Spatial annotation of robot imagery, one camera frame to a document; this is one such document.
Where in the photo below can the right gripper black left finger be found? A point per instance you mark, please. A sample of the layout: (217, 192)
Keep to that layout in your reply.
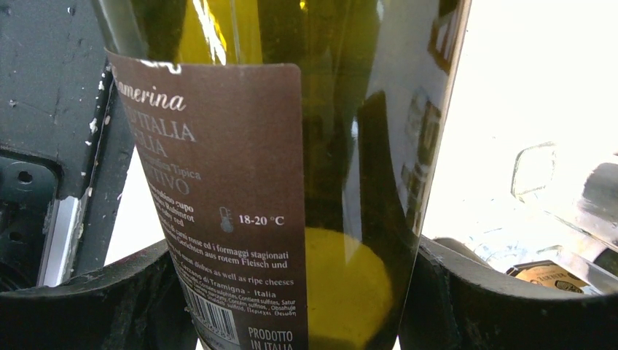
(133, 303)

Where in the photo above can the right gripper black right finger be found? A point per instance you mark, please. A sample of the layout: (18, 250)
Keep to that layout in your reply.
(456, 303)

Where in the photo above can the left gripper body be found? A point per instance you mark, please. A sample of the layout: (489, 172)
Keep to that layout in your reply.
(65, 144)

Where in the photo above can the green wine bottle dark label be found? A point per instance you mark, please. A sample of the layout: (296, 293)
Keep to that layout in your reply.
(289, 149)

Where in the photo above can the clear liquor bottle black cap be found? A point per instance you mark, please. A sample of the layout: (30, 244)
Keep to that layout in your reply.
(563, 234)

